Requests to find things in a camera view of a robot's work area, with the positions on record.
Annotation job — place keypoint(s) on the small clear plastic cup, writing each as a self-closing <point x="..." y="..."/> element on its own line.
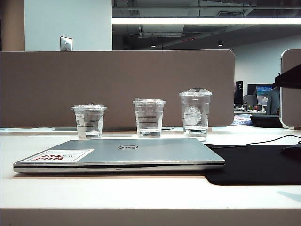
<point x="89" y="122"/>

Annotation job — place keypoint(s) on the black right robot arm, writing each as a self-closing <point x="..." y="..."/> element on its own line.
<point x="291" y="78"/>

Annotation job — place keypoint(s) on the medium clear plastic cup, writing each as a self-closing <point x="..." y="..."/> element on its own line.
<point x="149" y="117"/>

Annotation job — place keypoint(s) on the silver closed laptop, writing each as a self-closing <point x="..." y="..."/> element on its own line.
<point x="152" y="153"/>

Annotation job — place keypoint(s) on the tall clear plastic cup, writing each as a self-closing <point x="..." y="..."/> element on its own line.
<point x="195" y="113"/>

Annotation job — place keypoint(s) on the wide brown desk divider panel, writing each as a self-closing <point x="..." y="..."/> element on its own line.
<point x="117" y="77"/>

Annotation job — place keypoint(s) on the white red-lettered sticker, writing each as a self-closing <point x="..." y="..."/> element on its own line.
<point x="77" y="154"/>

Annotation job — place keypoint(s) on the black sign with white numeral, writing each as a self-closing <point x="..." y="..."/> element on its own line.
<point x="239" y="91"/>

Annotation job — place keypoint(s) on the blue patterned cloth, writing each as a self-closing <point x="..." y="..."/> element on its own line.
<point x="242" y="120"/>

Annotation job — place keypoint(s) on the black hanging ceiling spotlight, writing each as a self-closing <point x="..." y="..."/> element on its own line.
<point x="220" y="43"/>

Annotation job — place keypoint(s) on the long white ceiling light strip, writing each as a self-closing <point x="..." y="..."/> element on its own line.
<point x="200" y="21"/>

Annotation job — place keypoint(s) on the black mouse pad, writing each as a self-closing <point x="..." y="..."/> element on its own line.
<point x="247" y="164"/>

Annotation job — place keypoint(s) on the background computer monitor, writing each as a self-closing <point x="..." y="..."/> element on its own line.
<point x="263" y="94"/>

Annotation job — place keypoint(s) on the black round padded case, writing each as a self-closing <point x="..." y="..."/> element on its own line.
<point x="265" y="120"/>

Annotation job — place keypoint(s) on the person in grey jacket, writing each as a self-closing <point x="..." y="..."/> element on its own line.
<point x="274" y="101"/>

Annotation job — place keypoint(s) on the brown divider panel white trim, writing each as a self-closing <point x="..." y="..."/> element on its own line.
<point x="291" y="106"/>

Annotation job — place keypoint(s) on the black computer mouse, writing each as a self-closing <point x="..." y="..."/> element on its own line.
<point x="294" y="151"/>

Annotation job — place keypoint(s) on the metal wall switch plate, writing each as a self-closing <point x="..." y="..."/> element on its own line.
<point x="66" y="43"/>

